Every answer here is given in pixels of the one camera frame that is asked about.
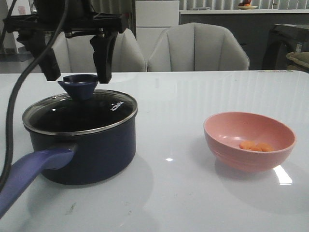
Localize right grey upholstered chair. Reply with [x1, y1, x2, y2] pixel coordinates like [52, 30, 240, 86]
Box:
[147, 23, 250, 72]

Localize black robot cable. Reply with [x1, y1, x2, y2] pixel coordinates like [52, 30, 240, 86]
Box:
[0, 0, 73, 191]

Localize dark appliance at right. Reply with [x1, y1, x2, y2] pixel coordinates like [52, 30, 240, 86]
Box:
[262, 24, 309, 70]

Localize grey kitchen counter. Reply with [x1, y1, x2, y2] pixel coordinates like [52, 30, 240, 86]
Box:
[180, 10, 309, 70]

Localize pink plastic bowl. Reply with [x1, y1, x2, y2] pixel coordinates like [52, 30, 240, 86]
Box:
[204, 112, 296, 173]

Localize beige cushion at right edge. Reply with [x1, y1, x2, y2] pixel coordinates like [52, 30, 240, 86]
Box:
[286, 52, 309, 73]

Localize left grey upholstered chair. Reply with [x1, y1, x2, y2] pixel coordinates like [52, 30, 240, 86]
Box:
[53, 29, 146, 73]

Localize white refrigerator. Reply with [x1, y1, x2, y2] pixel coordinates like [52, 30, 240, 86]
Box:
[135, 0, 179, 60]

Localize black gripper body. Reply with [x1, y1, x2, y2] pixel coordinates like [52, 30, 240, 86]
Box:
[3, 0, 127, 38]

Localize glass lid with blue knob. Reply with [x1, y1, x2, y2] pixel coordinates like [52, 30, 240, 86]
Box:
[22, 74, 138, 136]

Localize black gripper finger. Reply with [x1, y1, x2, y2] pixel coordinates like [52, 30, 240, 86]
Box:
[90, 32, 118, 84]
[17, 30, 60, 81]

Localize orange sliced ham pieces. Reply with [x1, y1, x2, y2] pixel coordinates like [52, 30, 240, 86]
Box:
[239, 141, 274, 152]

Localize fruit plate on counter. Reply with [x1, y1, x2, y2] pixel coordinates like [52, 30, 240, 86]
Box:
[237, 0, 258, 10]

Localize grey upholstered chair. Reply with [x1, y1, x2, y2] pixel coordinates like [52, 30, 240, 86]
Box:
[147, 23, 250, 72]
[53, 29, 146, 73]

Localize dark blue saucepan purple handle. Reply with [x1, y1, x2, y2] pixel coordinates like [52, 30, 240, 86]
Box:
[0, 89, 139, 218]

